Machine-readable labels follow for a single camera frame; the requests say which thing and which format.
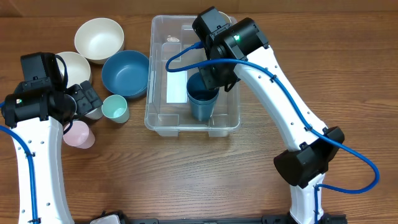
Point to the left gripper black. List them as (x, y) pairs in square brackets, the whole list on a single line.
[(87, 104)]

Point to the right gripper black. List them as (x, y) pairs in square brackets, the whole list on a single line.
[(212, 84)]

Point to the grey small cup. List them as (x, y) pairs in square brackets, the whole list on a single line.
[(95, 114)]

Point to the dark blue tall cup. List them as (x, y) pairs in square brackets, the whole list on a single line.
[(202, 110), (197, 90)]

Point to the cream bowl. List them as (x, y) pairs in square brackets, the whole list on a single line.
[(78, 68), (99, 39)]

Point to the pink small cup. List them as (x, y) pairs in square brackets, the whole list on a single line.
[(80, 136)]

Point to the dark blue bowl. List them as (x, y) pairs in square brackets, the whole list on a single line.
[(126, 74)]

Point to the cream tall cup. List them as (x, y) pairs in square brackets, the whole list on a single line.
[(226, 17)]

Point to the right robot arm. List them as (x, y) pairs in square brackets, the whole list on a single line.
[(305, 161)]

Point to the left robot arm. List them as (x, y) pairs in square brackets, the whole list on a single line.
[(41, 110)]

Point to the mint green small cup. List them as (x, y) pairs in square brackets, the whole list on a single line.
[(115, 108)]

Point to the white label in bin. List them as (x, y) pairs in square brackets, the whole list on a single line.
[(176, 87)]

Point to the clear plastic storage bin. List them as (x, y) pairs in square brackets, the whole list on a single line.
[(169, 36)]

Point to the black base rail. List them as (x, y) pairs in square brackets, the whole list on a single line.
[(120, 217)]

